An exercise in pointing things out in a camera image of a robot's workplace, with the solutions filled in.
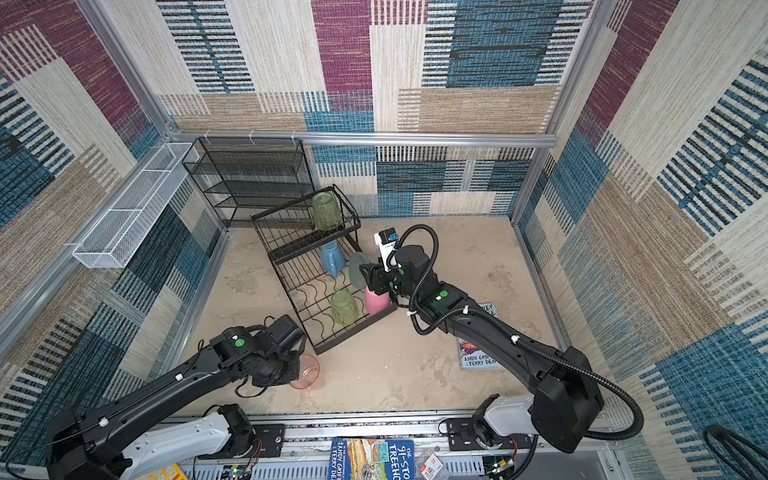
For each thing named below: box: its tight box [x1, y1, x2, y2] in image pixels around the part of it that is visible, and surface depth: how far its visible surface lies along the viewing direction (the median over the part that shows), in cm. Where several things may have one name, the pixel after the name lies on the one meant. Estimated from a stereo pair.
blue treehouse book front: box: [328, 438, 416, 480], surface depth 70 cm
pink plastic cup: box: [365, 285, 390, 315], surface depth 91 cm
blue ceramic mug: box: [321, 240, 345, 278], surface depth 98 cm
